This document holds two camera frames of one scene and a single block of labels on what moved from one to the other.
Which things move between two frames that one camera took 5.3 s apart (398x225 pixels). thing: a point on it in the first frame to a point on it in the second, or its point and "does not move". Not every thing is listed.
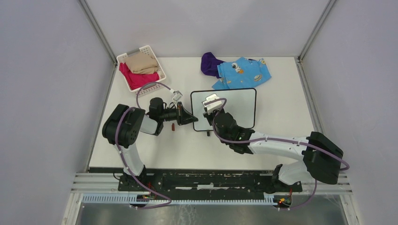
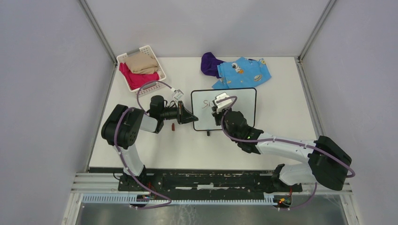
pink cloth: [134, 80] does not move
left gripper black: [187, 117] does not move
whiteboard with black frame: [241, 103] does not move
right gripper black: [209, 116] to [217, 115]
